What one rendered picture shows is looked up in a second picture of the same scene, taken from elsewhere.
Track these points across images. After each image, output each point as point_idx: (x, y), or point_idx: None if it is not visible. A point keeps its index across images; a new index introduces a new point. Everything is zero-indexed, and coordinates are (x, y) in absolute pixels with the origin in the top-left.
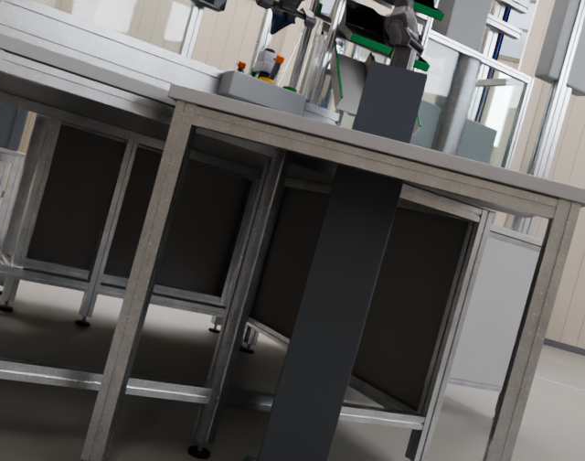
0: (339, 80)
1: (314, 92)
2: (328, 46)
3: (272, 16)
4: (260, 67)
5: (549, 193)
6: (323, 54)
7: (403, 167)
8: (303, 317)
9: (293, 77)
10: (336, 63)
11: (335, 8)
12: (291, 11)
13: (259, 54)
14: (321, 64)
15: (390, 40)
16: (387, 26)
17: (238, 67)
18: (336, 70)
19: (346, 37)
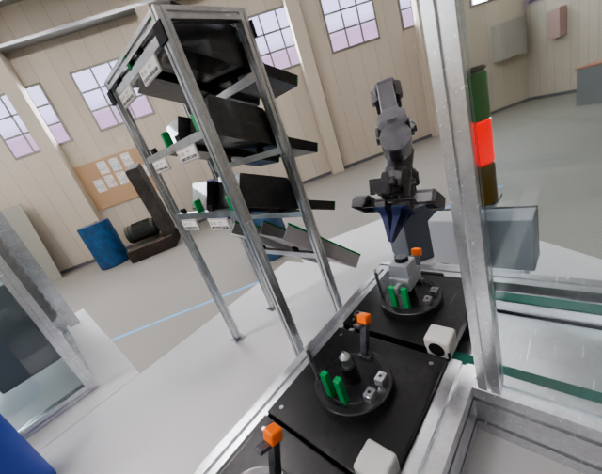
0: (343, 246)
1: (333, 277)
2: (317, 229)
3: (398, 219)
4: (418, 276)
5: None
6: (316, 240)
7: None
8: None
9: (283, 297)
10: (324, 239)
11: (297, 187)
12: (399, 201)
13: (408, 269)
14: (321, 250)
15: (418, 183)
16: (414, 175)
17: (366, 325)
18: (329, 244)
19: (325, 209)
